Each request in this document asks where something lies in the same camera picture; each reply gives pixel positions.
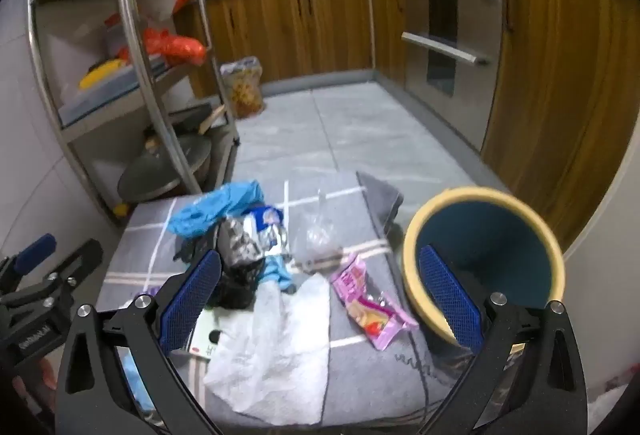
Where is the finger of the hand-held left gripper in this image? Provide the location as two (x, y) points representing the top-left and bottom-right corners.
(0, 233), (57, 290)
(0, 240), (103, 316)

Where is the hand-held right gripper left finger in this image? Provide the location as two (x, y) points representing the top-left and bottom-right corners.
(55, 249), (223, 435)

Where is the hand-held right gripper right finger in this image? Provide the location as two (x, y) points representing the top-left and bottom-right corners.
(419, 244), (588, 435)

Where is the white medicine box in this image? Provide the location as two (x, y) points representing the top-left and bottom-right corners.
(187, 310), (226, 361)

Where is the black plastic bag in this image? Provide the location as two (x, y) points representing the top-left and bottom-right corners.
(172, 235), (266, 311)

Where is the yellow rimmed bowl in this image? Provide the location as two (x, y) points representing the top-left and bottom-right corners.
(402, 186), (567, 348)

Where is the pink snack wrapper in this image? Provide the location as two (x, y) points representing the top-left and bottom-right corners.
(327, 252), (420, 351)

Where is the white paper towel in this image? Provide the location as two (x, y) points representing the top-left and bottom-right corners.
(202, 272), (332, 426)

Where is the clear plastic bag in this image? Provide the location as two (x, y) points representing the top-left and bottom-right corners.
(287, 187), (346, 273)

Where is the blue face mask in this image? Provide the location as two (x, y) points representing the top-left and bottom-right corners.
(260, 257), (301, 293)

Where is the silver blue wet wipes pack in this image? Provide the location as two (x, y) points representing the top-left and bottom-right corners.
(216, 206), (290, 268)

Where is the grey plaid mat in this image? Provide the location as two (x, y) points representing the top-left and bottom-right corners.
(95, 170), (501, 431)

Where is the dark round wok lid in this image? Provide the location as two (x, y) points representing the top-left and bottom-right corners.
(117, 132), (213, 203)

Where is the grey plastic tray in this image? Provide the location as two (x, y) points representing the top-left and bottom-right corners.
(57, 55), (196, 126)

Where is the yellow plastic object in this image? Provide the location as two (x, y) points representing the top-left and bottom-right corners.
(79, 59), (132, 90)

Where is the stainless steel built-in oven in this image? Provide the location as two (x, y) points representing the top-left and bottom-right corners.
(397, 0), (503, 150)

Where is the clear bag of yellow snacks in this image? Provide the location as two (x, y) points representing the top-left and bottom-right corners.
(220, 56), (266, 120)

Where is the wooden kitchen cabinet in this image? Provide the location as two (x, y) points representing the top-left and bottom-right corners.
(482, 0), (640, 253)
(175, 0), (406, 98)

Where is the stainless steel shelf rack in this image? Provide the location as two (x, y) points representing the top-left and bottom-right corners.
(27, 0), (241, 226)

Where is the black pan wooden handle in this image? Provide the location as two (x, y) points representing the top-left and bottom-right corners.
(165, 104), (228, 136)

